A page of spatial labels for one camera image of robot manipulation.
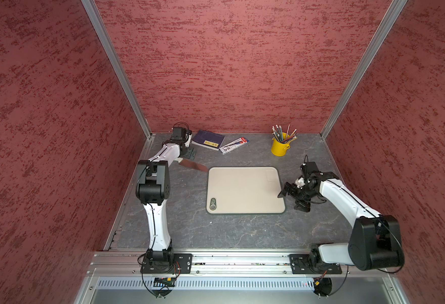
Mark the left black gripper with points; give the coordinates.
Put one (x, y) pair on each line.
(190, 151)

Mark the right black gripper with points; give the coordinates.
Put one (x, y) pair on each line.
(304, 204)

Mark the knife with cream handle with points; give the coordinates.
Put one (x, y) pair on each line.
(191, 164)

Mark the beige cutting board green rim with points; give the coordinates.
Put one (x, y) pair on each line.
(244, 190)

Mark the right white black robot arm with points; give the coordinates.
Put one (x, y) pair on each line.
(375, 241)

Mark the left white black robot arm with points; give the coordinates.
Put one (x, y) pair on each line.
(152, 189)

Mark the dark blue notebook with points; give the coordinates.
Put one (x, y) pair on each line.
(208, 139)

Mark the white pen box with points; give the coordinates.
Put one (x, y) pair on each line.
(233, 145)

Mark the yellow metal pencil cup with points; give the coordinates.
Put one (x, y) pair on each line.
(278, 148)

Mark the coloured pencils bunch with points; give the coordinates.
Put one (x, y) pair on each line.
(281, 137)

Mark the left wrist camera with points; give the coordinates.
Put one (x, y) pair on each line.
(180, 134)

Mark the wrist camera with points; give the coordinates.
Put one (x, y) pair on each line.
(180, 134)
(309, 168)

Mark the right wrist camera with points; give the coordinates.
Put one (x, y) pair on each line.
(309, 168)

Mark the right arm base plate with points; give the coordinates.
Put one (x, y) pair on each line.
(311, 264)

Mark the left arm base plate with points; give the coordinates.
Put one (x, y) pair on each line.
(181, 263)

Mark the aluminium front rail frame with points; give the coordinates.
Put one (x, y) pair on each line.
(235, 270)

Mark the left corner aluminium post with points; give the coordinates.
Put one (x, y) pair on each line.
(107, 44)

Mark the corner aluminium post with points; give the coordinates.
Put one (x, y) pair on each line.
(389, 19)
(107, 44)

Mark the right corner aluminium post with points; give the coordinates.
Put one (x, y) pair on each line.
(389, 19)

